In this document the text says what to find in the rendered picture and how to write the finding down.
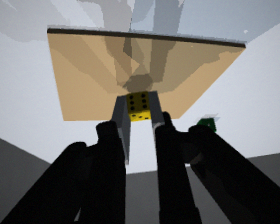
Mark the tan flat mat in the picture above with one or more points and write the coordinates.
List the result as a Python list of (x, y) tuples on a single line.
[(92, 68)]

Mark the green die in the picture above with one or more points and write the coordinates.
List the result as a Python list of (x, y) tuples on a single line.
[(208, 122)]

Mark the yellow die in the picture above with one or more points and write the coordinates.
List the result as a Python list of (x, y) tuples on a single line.
[(138, 106)]

